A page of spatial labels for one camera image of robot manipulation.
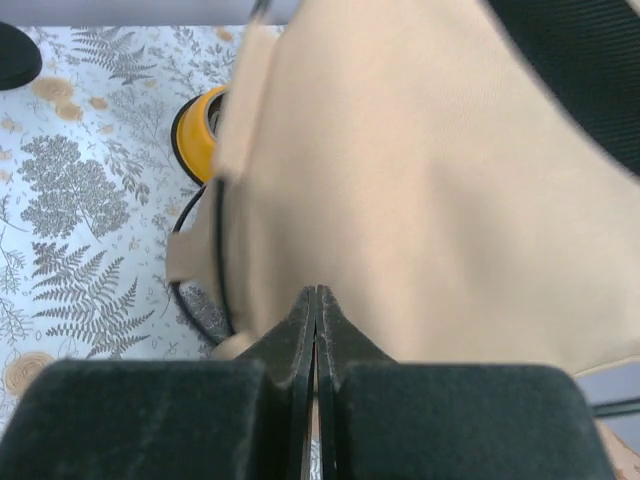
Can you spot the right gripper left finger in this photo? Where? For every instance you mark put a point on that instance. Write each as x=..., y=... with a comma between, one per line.
x=246, y=418

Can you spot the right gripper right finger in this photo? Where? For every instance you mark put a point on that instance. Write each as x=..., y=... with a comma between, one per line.
x=381, y=419

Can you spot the beige fabric pet tent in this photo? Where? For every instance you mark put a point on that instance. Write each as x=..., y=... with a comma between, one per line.
x=406, y=155

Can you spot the beige patterned pillow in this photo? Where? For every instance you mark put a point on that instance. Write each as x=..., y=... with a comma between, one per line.
x=625, y=461

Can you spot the yellow double pet bowl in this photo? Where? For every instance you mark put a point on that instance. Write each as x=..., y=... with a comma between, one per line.
x=193, y=134

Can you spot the floral table mat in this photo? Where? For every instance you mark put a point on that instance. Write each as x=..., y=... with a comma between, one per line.
x=90, y=190

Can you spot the black microphone stand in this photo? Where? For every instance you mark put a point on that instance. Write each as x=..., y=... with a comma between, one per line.
x=20, y=58

